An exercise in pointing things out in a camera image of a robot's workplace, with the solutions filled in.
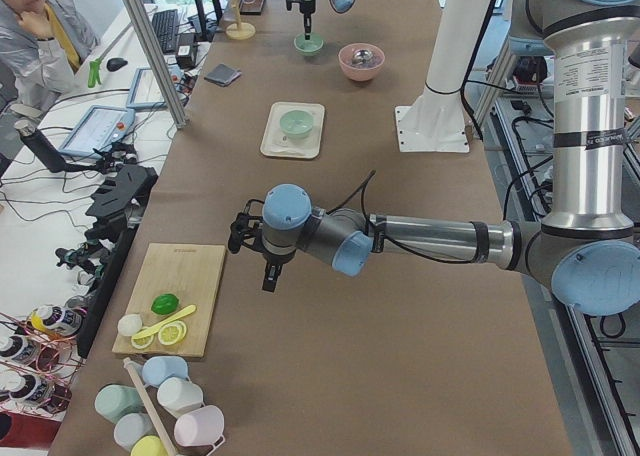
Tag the green plastic cup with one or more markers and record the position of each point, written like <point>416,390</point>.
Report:
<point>115,401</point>

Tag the yellow plastic cup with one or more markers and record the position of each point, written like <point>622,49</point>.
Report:
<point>149,445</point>

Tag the green bowl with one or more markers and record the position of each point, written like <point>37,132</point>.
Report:
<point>296,124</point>
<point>308,45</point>

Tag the yellow plastic knife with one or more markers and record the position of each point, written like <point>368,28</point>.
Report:
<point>152,330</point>

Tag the green bowl on tray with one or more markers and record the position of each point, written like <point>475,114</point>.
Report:
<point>296,124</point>

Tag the grey purple folded cloth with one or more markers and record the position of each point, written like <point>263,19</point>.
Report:
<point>222,75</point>

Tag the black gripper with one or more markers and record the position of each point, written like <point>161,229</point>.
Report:
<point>306,5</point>
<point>273,259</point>

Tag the black keyboard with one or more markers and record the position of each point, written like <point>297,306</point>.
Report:
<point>165,26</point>

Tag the aluminium frame post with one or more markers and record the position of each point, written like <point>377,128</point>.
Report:
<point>151,48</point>

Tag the wooden cutting board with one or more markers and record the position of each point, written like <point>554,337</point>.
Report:
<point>175,292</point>

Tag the cream rectangular tray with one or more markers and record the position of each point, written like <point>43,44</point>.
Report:
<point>274,144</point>

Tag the white camera pole base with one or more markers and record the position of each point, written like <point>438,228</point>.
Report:
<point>435,121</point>

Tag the upper teach pendant tablet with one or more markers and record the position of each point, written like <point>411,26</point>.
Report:
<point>144,93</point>

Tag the pink bowl with ice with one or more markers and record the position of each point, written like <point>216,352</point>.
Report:
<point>360,74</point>

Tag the white garlic bulb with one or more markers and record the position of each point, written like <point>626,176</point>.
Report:
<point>129,324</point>

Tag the black computer mouse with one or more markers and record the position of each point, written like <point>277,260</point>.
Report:
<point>115,64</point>

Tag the green lime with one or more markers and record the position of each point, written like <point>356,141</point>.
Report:
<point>165,304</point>

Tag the pink plastic cup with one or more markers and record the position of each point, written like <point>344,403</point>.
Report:
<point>201,427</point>

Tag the lemon slices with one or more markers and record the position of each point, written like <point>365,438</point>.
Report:
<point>168,335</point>

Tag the white plastic cup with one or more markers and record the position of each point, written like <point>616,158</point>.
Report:
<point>179,396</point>

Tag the blue plastic cup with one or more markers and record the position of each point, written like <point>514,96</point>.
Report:
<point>158,369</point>

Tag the grey plastic cup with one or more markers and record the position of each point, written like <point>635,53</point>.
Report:
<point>131,428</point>

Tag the person in grey jacket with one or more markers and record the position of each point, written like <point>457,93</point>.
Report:
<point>44,43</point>

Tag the teach pendant tablet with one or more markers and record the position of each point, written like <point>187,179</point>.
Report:
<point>98,129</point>
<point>144,93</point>

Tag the lower teach pendant tablet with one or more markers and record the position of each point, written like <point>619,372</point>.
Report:
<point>98,129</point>

